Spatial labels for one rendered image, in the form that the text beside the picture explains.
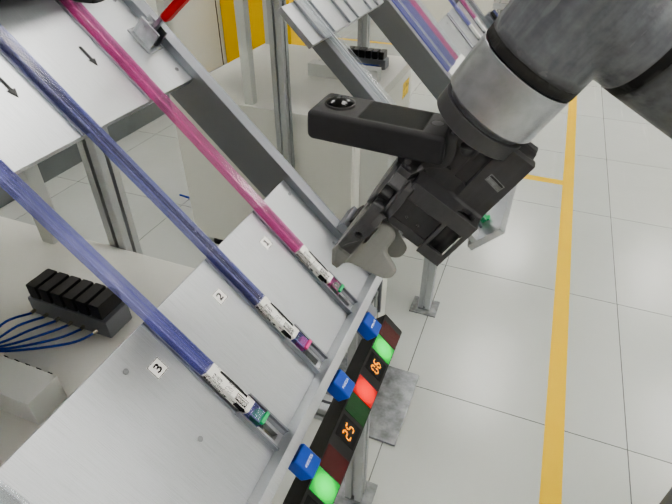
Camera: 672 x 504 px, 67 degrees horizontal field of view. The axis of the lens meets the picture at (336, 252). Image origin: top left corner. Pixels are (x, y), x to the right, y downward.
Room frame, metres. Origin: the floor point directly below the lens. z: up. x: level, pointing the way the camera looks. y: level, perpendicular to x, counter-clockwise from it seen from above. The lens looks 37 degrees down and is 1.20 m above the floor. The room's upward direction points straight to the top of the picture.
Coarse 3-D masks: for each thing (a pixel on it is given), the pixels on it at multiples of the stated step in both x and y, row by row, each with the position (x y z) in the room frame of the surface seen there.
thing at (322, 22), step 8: (304, 0) 0.85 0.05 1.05; (304, 8) 0.85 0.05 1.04; (312, 8) 0.85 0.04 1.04; (312, 16) 0.85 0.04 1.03; (320, 16) 0.85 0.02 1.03; (320, 24) 0.84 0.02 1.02; (328, 24) 0.85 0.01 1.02; (328, 32) 0.84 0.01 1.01; (336, 32) 0.85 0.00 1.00; (336, 40) 0.83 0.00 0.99; (344, 48) 0.83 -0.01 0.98; (344, 56) 0.83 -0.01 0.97; (352, 56) 0.82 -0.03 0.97; (352, 64) 0.82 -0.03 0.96; (360, 64) 0.82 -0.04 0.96; (360, 72) 0.82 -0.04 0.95; (368, 72) 0.82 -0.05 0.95; (368, 80) 0.81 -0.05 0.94; (376, 80) 0.82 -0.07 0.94; (376, 88) 0.81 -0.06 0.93; (384, 96) 0.80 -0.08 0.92
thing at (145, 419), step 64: (256, 256) 0.50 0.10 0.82; (320, 256) 0.56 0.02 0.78; (192, 320) 0.38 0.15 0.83; (256, 320) 0.42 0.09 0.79; (320, 320) 0.47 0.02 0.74; (128, 384) 0.30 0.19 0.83; (192, 384) 0.32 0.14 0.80; (256, 384) 0.36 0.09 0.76; (64, 448) 0.23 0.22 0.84; (128, 448) 0.25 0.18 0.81; (192, 448) 0.27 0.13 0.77; (256, 448) 0.30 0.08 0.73
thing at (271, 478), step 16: (368, 288) 0.55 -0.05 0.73; (368, 304) 0.52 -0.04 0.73; (352, 320) 0.48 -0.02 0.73; (336, 336) 0.47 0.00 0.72; (352, 336) 0.46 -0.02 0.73; (336, 352) 0.43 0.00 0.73; (320, 368) 0.41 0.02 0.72; (336, 368) 0.41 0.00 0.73; (320, 384) 0.38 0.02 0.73; (304, 400) 0.36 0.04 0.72; (320, 400) 0.36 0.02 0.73; (304, 416) 0.33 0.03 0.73; (288, 432) 0.32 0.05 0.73; (304, 432) 0.32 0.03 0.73; (288, 448) 0.30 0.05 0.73; (272, 464) 0.28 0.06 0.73; (288, 464) 0.28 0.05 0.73; (272, 480) 0.26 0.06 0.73; (256, 496) 0.25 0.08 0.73; (272, 496) 0.25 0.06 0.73
